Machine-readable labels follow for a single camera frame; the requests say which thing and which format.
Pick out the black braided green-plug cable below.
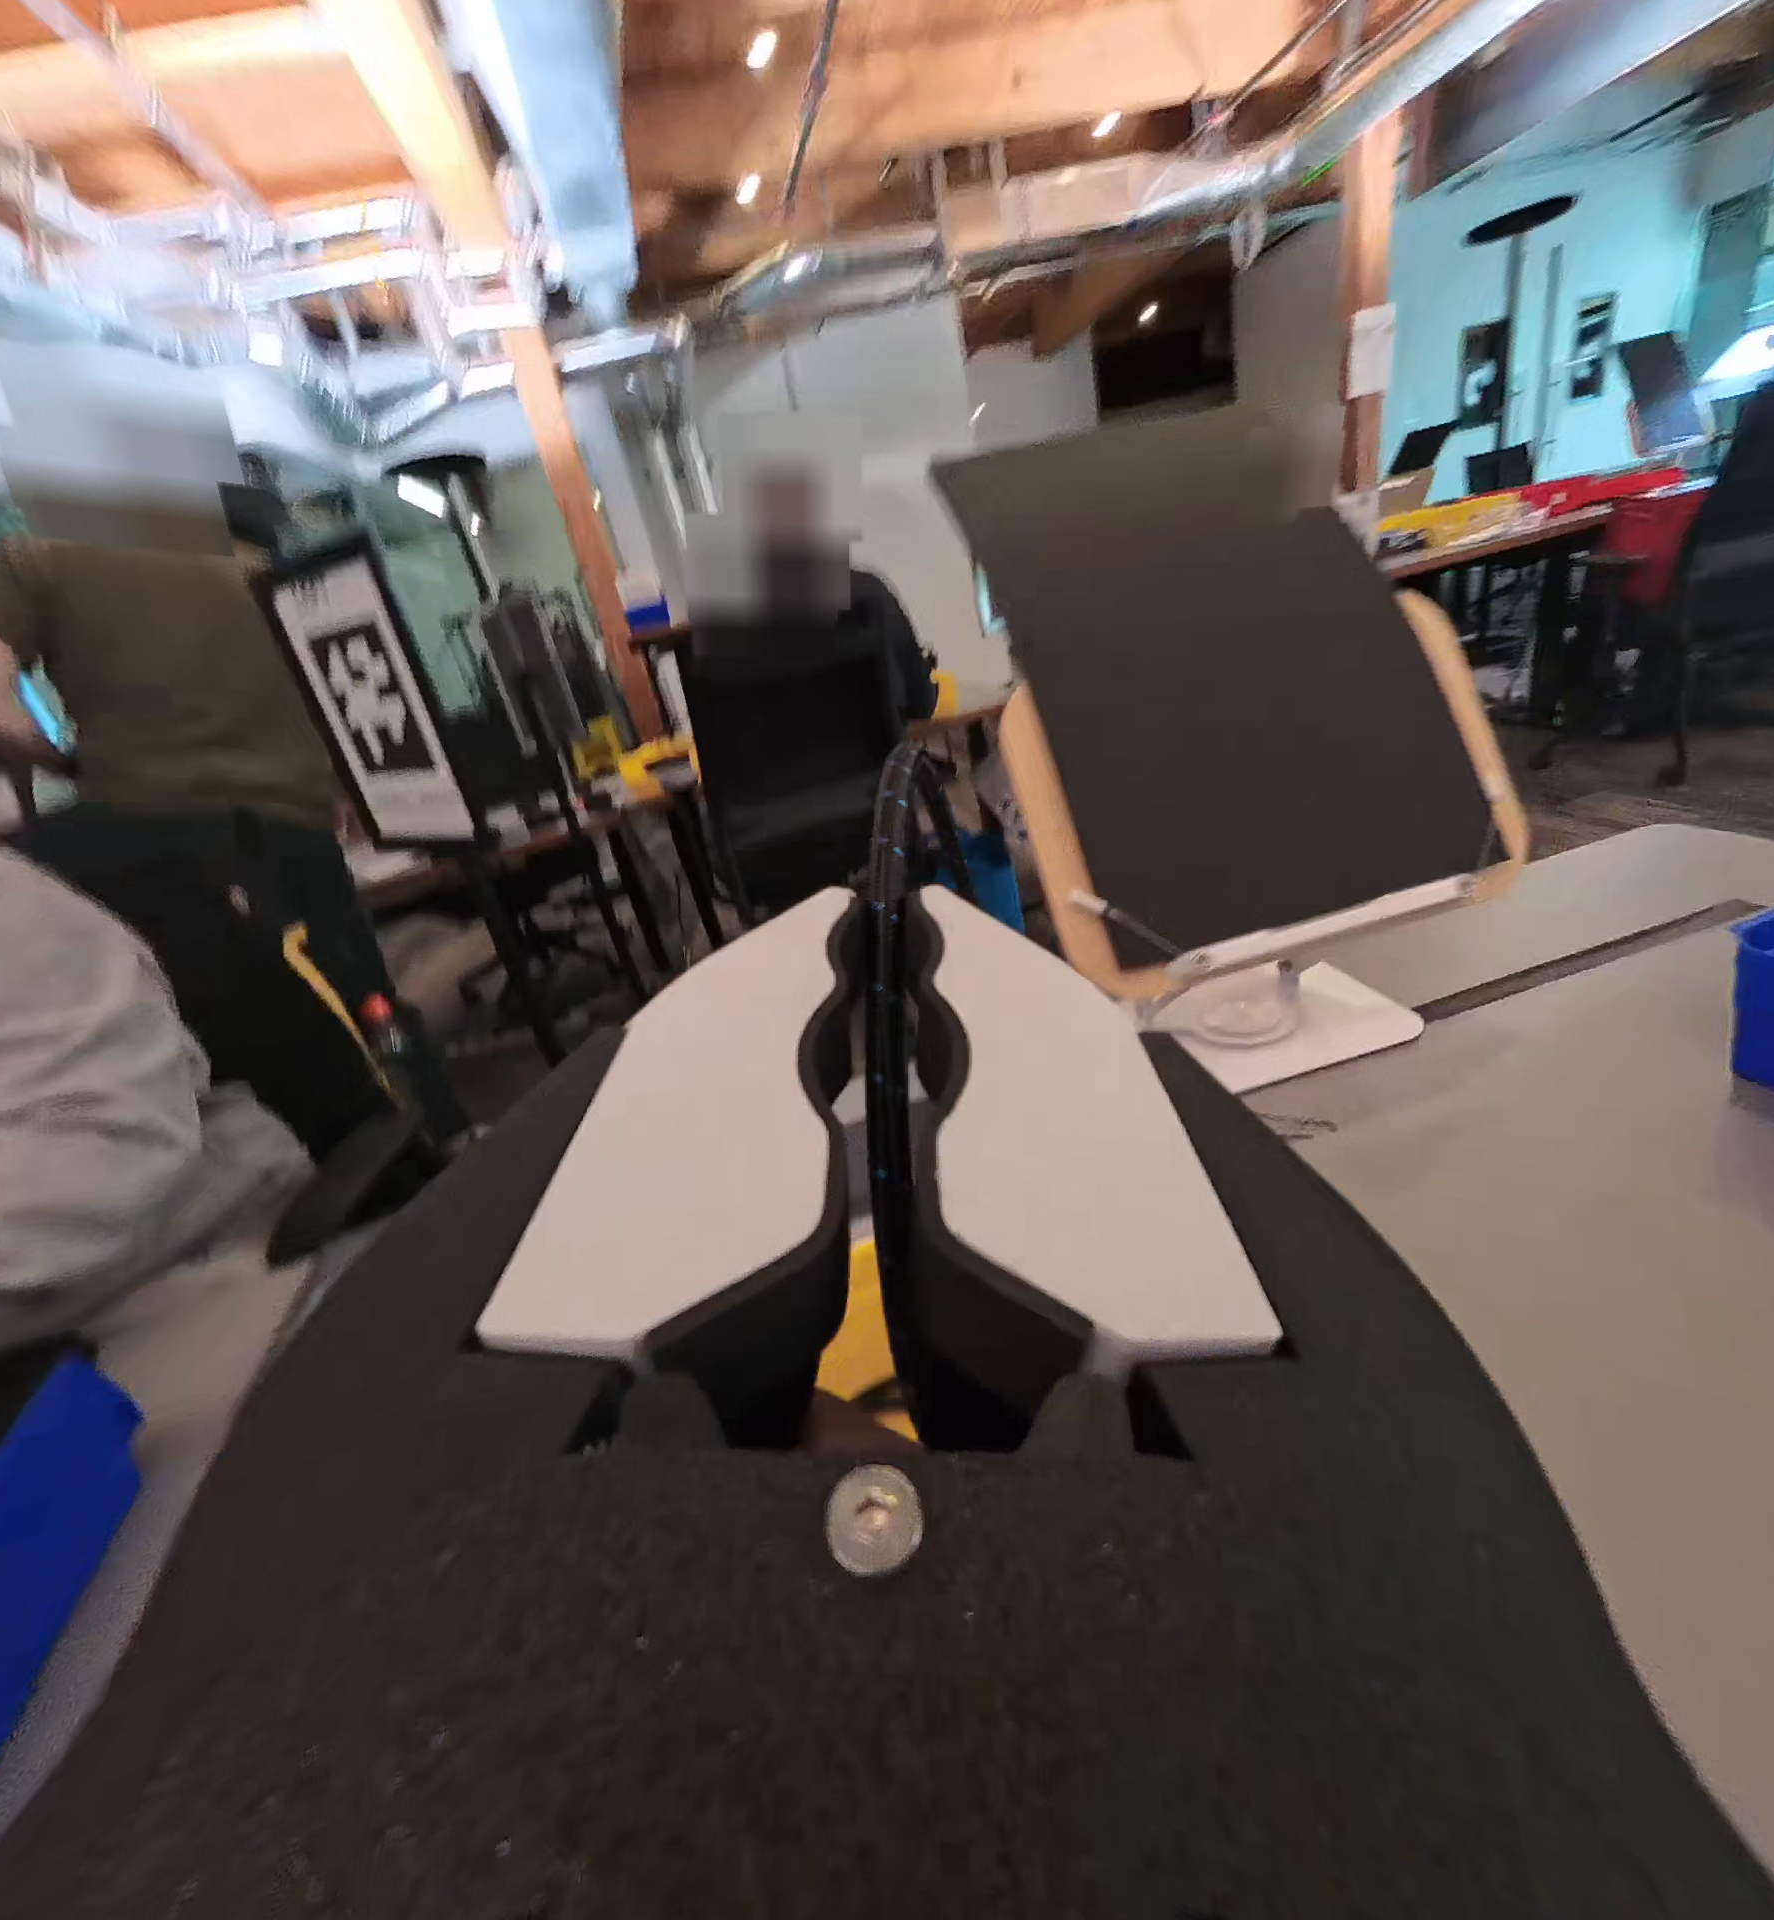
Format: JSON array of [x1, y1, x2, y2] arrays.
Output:
[[860, 737, 978, 1454]]

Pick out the grey desk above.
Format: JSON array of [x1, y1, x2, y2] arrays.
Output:
[[0, 821, 1774, 1920]]

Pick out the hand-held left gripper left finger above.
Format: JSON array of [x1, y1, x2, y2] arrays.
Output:
[[473, 885, 852, 1451]]

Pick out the black white marker board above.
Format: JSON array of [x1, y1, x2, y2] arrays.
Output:
[[259, 530, 479, 844]]

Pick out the long wooden table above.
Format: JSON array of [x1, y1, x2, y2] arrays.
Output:
[[1366, 468, 1720, 721]]

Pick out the white stand base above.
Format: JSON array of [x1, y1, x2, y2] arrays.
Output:
[[1071, 872, 1429, 1097]]

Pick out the black office chair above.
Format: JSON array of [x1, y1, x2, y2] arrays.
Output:
[[1637, 366, 1774, 789]]

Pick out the yellow storage bin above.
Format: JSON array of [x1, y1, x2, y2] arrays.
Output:
[[812, 1237, 911, 1419]]

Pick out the silver round ventilation duct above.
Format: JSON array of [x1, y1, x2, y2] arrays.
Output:
[[438, 0, 641, 322]]

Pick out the red chair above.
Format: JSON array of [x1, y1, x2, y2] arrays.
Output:
[[1587, 486, 1717, 609]]

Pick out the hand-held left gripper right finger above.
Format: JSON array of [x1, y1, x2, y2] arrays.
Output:
[[910, 885, 1287, 1451]]

